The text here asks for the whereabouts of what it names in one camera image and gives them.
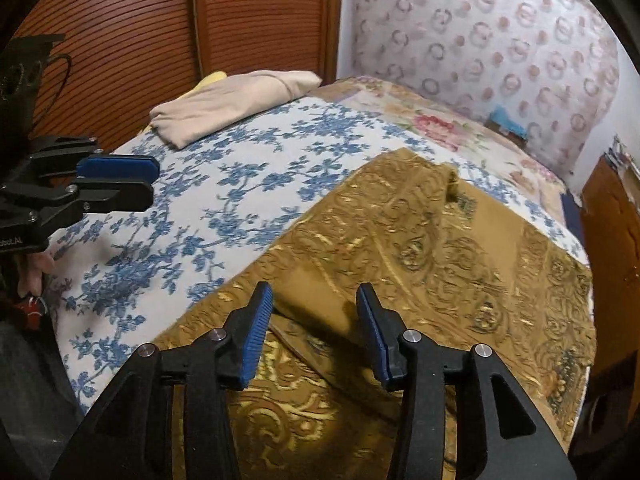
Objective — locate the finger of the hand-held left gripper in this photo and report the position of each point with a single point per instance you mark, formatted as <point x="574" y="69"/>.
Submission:
<point x="115" y="195"/>
<point x="117" y="166"/>

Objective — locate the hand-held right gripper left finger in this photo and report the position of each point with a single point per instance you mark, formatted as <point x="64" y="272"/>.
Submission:
<point x="255" y="335"/>

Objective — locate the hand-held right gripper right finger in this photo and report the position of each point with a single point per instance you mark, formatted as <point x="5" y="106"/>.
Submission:
<point x="372" y="335"/>

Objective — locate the golden patterned shirt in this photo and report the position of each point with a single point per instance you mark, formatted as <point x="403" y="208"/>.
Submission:
<point x="450" y="260"/>

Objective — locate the person's left hand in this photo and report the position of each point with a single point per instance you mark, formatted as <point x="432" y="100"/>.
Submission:
<point x="37" y="270"/>

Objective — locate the bed with floral sheet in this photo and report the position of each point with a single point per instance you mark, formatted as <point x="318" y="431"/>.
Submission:
<point x="225" y="185"/>

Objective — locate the yellow cloth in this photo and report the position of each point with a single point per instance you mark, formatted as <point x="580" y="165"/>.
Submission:
<point x="212" y="80"/>

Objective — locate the beige folded garment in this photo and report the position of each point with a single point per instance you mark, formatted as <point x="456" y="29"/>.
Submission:
<point x="235" y="100"/>

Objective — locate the wooden louvered wardrobe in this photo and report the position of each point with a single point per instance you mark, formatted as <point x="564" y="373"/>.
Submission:
<point x="150" y="20"/>

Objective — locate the navy blue blanket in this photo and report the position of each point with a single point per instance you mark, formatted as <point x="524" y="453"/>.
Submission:
<point x="570" y="210"/>

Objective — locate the cardboard box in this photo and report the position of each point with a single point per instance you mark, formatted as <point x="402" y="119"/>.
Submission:
<point x="507" y="137"/>

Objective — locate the blue cloth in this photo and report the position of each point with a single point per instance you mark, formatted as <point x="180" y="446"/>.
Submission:
<point x="505" y="119"/>

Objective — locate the wooden cabinet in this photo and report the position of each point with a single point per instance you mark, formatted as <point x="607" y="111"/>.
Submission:
<point x="610" y="230"/>

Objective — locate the clutter of small containers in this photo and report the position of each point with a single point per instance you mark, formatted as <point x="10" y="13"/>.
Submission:
<point x="625" y="157"/>

